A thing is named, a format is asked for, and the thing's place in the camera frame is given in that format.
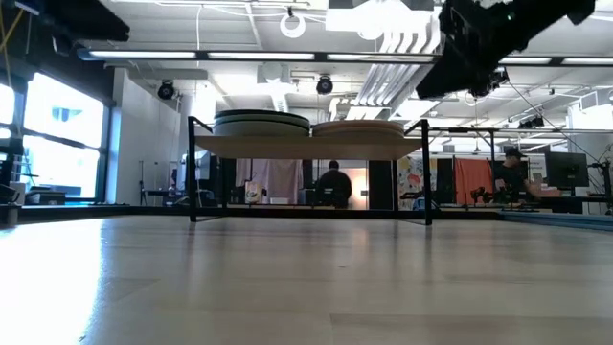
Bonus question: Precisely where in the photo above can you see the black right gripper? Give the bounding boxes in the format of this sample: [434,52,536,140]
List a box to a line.
[415,0,528,101]

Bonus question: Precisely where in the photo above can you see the peach plate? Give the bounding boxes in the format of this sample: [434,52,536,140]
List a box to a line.
[311,119,406,128]

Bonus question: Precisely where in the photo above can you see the black plate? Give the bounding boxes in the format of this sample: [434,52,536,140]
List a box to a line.
[214,116,311,126]

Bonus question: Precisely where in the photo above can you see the white plate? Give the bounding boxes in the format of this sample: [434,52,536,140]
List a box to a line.
[214,122,311,138]

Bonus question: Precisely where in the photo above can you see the wooden shelf with black legs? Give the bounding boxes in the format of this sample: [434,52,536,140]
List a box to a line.
[187,115,434,226]

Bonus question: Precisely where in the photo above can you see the white ceiling ducts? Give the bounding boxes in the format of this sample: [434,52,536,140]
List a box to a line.
[356,18,444,107]

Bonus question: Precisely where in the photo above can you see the orange hanging cloth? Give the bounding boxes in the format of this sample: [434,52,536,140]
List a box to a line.
[453,157,494,206]

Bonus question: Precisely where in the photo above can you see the colourful poster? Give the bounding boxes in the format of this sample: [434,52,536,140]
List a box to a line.
[396,156,426,211]

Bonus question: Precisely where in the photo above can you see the person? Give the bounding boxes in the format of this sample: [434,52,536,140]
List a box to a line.
[494,147,561,207]
[314,160,354,210]

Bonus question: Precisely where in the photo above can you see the long ceiling light strip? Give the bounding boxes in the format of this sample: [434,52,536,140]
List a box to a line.
[79,49,437,62]
[497,56,613,66]

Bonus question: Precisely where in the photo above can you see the black computer monitor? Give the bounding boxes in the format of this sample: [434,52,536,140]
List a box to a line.
[544,151,590,189]

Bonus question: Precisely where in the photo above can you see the blue mat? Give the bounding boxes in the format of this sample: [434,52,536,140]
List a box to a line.
[499,210,613,232]

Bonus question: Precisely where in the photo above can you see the white hanging cloth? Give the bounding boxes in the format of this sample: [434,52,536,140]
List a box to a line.
[234,158,304,206]

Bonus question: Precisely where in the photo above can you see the large bright window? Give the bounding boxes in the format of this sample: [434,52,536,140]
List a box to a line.
[0,71,105,201]

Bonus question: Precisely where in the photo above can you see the white ring fixture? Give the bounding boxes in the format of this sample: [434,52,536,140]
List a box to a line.
[279,11,307,39]

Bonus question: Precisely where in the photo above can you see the black aluminium table frame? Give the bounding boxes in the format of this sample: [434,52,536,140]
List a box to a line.
[0,204,502,224]

